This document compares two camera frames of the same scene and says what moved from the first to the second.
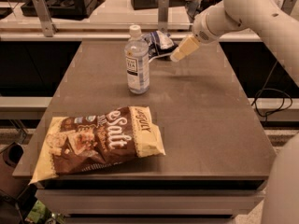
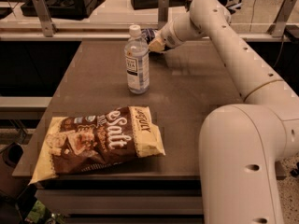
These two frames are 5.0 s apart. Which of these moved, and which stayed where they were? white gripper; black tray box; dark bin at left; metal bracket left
Moved: white gripper
Stayed: black tray box; dark bin at left; metal bracket left
